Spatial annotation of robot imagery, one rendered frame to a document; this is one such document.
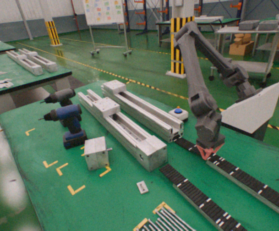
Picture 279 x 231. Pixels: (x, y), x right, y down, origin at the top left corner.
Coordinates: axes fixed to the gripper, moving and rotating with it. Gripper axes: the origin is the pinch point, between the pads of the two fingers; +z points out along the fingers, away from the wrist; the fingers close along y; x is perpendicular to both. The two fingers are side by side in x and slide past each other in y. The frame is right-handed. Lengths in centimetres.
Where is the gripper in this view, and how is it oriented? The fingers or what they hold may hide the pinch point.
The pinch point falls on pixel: (208, 155)
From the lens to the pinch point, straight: 86.3
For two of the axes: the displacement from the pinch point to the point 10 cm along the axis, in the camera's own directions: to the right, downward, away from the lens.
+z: 0.9, 8.6, 5.1
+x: 5.5, 3.8, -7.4
